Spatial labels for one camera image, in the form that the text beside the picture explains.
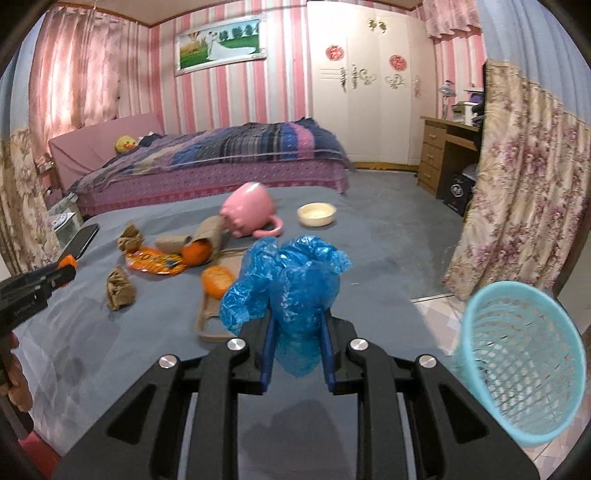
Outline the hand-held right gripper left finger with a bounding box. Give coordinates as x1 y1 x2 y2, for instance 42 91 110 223
52 318 278 480

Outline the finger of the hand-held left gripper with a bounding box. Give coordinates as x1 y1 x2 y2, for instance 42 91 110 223
28 265 77 291

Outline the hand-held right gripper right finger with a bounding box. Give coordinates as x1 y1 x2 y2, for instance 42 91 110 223
321 314 541 480

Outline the brown paper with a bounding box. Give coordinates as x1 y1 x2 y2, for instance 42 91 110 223
154 234 191 254
117 223 145 254
106 266 138 311

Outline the blue plastic bag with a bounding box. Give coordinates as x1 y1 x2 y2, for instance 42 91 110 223
219 234 352 379

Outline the orange fruit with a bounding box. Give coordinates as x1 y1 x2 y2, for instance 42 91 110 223
202 266 236 298
181 241 213 267

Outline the orange snack wrapper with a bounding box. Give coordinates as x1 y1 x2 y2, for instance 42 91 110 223
122 247 188 277

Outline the brown paper bag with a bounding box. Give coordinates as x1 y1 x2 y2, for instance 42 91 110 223
187 216 232 259

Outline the cream bowl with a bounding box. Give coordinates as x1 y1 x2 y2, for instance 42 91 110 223
297 202 337 228

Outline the teal mesh waste basket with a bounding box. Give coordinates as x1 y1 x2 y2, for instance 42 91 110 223
450 281 587 448

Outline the person's left hand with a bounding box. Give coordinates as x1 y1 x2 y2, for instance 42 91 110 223
0 332 33 411

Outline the black smartphone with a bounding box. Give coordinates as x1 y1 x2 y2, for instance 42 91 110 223
59 223 100 264

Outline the small bedside table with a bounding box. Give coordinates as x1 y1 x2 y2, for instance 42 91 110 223
46 194 84 245

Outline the beige tray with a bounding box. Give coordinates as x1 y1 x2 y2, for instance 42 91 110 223
196 248 252 344

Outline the floral curtain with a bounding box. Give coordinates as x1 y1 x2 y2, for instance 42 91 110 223
0 129 63 278
442 60 591 301

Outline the grey tablecloth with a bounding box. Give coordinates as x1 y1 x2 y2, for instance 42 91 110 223
9 185 462 480

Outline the bed with pink headboard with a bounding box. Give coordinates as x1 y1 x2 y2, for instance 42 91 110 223
48 113 356 217

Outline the pink mug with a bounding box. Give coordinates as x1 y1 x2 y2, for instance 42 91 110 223
220 182 284 239

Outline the pink curtain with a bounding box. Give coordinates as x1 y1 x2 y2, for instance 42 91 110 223
28 7 153 153

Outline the black box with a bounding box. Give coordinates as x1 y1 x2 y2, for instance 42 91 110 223
442 172 476 217

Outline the striped patchwork quilt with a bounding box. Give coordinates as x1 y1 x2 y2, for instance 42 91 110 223
74 117 356 195

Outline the wooden desk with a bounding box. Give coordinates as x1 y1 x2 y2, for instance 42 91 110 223
418 115 481 198

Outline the white wardrobe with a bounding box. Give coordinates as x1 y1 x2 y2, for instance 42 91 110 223
306 0 437 167

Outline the white box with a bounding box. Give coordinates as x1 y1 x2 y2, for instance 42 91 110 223
451 102 483 124

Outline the pink curtain valance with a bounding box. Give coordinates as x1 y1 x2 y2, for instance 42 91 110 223
418 0 485 42

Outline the framed wall picture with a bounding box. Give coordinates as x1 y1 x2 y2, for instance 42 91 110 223
174 14 269 77

